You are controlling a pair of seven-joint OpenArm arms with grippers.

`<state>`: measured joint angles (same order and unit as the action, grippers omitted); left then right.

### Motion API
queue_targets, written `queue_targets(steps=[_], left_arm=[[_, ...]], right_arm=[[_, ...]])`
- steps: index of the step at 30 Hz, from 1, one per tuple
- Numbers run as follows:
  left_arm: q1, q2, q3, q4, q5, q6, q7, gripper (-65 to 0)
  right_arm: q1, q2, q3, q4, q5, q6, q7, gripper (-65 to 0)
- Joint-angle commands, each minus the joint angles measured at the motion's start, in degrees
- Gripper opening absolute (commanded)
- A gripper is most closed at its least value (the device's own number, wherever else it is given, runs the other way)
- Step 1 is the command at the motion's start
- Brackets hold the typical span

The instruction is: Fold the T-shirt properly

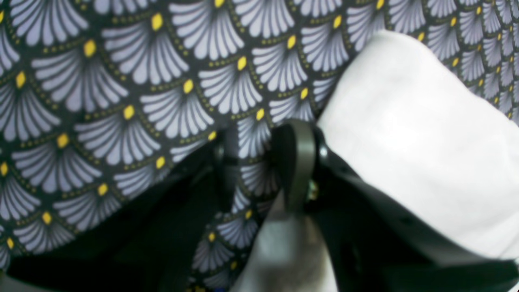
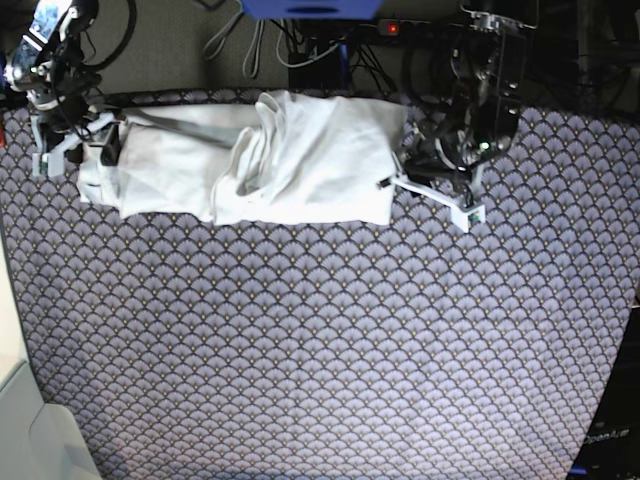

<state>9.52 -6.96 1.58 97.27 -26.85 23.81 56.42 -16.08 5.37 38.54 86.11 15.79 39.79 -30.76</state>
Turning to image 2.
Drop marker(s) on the black power strip red light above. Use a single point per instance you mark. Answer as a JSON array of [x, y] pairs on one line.
[[397, 28]]

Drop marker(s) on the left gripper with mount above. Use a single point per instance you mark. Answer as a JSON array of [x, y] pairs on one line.
[[465, 211]]

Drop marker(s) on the patterned grey table cloth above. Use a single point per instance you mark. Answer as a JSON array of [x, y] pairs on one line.
[[187, 351]]

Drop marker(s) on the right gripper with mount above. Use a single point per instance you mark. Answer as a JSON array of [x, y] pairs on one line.
[[54, 150]]

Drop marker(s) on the blue box overhead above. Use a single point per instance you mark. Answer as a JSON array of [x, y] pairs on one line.
[[312, 9]]

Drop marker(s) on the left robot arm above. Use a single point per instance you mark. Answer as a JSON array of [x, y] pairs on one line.
[[464, 77]]

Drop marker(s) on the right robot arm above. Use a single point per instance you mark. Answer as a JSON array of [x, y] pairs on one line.
[[48, 67]]

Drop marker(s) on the white T-shirt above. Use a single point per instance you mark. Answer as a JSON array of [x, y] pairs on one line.
[[286, 159]]

